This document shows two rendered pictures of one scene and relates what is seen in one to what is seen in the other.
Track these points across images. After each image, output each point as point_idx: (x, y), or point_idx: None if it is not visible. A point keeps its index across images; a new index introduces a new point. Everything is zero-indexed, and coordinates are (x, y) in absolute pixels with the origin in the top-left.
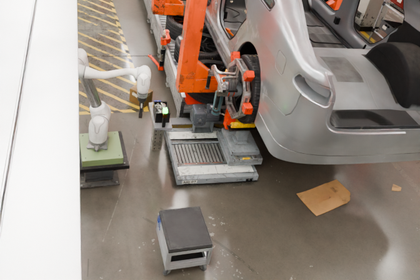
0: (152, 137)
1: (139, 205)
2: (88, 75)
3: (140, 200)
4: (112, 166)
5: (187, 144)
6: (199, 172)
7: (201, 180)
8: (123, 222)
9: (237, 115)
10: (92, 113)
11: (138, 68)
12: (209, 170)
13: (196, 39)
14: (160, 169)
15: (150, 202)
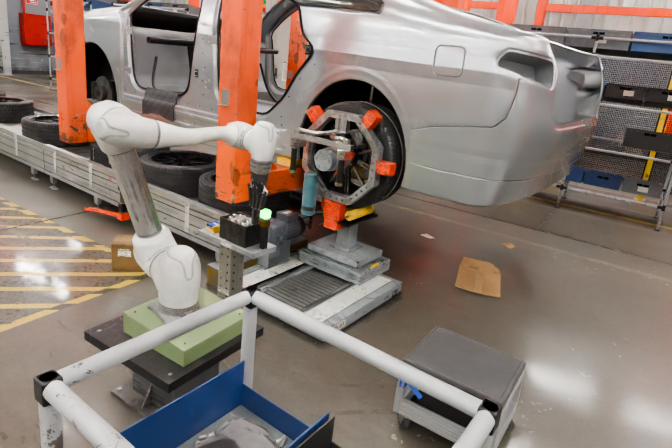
0: (223, 291)
1: (307, 400)
2: (168, 137)
3: (301, 391)
4: (237, 341)
5: (273, 285)
6: (336, 308)
7: (350, 317)
8: None
9: (367, 189)
10: (148, 251)
11: (234, 123)
12: (345, 301)
13: (251, 100)
14: (272, 333)
15: (317, 386)
